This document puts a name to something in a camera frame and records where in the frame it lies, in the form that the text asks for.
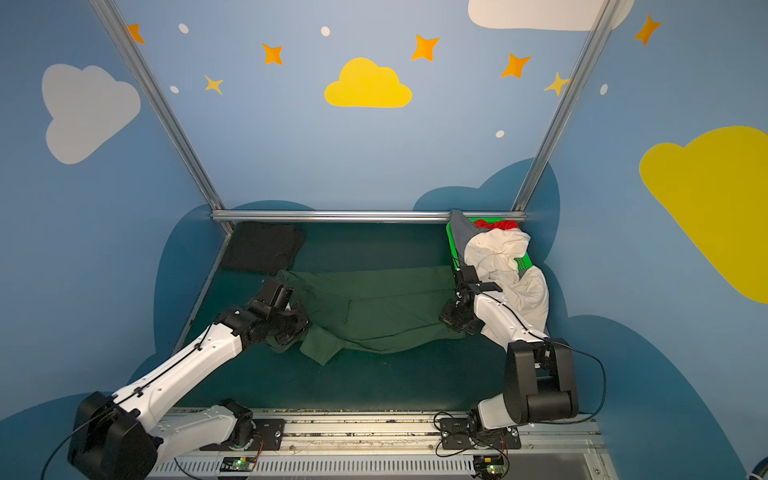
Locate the aluminium frame post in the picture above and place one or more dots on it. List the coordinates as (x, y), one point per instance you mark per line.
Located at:
(569, 97)
(113, 22)

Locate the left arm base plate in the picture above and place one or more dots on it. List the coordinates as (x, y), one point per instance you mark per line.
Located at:
(257, 435)

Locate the red t-shirt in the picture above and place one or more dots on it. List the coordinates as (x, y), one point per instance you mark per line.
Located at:
(498, 224)

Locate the left controller board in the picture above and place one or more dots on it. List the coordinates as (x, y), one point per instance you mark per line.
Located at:
(241, 464)

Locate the aluminium frame right post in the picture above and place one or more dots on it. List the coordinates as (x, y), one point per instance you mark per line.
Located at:
(569, 97)

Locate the right controller board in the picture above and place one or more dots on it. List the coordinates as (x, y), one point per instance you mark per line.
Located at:
(489, 466)

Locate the aluminium frame left post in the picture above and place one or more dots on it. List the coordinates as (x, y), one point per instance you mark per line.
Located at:
(113, 22)

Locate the aluminium frame back rail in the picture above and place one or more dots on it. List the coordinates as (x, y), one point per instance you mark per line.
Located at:
(397, 217)

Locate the aluminium front rail base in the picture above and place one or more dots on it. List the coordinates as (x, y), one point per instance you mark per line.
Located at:
(391, 445)

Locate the folded black t-shirt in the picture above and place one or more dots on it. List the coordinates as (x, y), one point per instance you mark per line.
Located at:
(264, 248)

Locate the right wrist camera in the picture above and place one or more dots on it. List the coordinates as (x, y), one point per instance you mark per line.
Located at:
(468, 282)

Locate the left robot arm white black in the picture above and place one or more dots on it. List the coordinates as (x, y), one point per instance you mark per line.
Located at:
(124, 435)

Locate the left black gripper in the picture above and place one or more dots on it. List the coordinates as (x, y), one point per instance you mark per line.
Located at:
(288, 327)

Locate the dark green t-shirt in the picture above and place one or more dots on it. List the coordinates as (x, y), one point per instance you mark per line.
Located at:
(379, 311)

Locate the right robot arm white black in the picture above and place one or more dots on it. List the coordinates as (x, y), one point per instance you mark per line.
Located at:
(539, 377)

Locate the bright green basket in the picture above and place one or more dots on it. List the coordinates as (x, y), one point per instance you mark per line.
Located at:
(523, 263)

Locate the grey t-shirt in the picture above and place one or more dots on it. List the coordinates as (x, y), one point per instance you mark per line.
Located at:
(462, 231)

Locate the controller board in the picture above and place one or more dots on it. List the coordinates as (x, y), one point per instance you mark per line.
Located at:
(241, 464)
(489, 466)

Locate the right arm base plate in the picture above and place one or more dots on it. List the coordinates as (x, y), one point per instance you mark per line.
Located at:
(464, 433)

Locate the white t-shirt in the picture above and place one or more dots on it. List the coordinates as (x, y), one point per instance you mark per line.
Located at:
(494, 254)

